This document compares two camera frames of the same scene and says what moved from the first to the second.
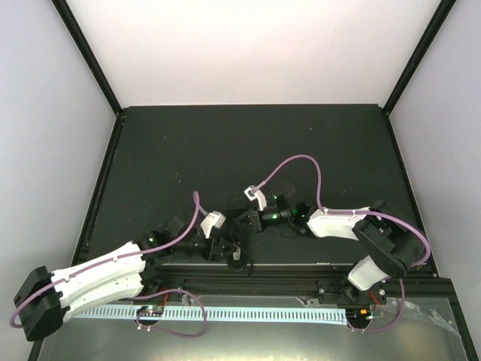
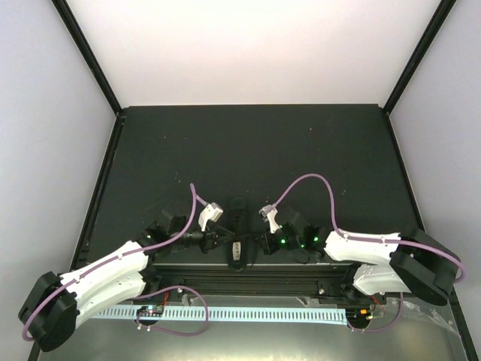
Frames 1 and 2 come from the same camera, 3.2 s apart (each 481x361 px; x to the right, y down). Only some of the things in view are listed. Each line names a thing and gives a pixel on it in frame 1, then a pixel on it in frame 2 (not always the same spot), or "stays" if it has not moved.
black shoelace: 243,263 → 237,236
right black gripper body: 258,222 → 271,247
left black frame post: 82,43 stays
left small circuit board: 152,310 stays
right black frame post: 427,37 stays
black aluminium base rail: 320,283 stays
